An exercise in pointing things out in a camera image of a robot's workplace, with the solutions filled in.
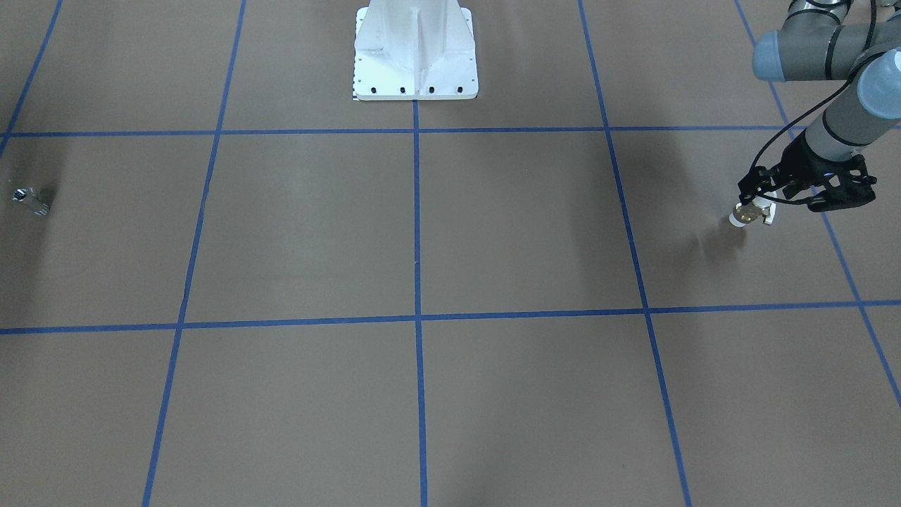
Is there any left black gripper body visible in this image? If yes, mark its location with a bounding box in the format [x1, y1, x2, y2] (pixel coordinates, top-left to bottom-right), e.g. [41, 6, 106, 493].
[769, 134, 833, 199]

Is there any white brass PPR valve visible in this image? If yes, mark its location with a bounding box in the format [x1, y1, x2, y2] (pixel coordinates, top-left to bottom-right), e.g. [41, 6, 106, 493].
[728, 195, 776, 228]

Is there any chrome pipe fitting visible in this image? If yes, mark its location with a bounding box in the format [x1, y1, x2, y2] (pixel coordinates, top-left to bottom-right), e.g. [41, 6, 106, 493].
[12, 187, 49, 216]

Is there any white camera mast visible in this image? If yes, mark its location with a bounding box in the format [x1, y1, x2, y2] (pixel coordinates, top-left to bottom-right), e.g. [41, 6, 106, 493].
[352, 1, 479, 101]

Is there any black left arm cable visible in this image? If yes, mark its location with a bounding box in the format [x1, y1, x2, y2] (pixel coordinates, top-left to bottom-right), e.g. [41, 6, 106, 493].
[741, 0, 881, 206]

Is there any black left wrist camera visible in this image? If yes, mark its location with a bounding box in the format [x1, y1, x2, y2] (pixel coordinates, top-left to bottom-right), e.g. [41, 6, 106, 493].
[807, 154, 876, 213]

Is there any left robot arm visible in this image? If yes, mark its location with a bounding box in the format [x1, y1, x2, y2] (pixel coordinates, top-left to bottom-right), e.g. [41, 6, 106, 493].
[738, 1, 900, 213]

